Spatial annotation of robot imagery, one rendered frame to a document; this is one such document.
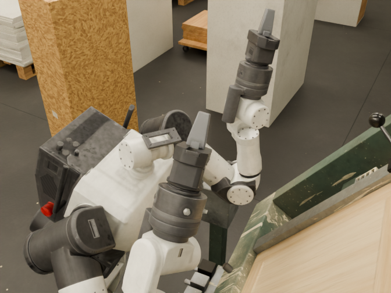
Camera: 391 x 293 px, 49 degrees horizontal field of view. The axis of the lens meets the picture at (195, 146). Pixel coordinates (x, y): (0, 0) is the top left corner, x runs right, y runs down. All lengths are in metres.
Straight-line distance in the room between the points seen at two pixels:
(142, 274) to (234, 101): 0.54
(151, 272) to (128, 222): 0.26
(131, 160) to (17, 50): 3.65
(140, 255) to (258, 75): 0.56
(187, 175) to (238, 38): 2.73
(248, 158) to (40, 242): 0.60
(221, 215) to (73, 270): 0.87
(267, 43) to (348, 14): 4.88
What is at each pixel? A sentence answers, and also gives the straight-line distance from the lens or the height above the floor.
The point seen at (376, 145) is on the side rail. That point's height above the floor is 1.25.
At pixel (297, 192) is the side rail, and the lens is 1.53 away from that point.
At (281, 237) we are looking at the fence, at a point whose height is 1.00.
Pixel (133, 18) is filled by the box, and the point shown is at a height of 0.54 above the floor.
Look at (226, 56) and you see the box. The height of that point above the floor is 0.55.
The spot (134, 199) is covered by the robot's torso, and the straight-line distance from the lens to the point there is 0.97.
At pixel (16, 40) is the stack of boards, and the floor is 0.42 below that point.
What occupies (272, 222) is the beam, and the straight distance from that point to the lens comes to 1.54.
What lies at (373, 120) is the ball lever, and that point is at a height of 1.43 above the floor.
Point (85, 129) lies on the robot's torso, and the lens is 1.07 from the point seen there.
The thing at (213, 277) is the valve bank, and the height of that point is 0.74.
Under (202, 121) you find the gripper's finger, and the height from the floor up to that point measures 1.60.
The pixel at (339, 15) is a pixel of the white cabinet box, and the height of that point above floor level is 0.11.
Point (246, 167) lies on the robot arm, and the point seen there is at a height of 1.22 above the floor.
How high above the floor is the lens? 1.99
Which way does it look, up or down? 37 degrees down
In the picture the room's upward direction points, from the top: straight up
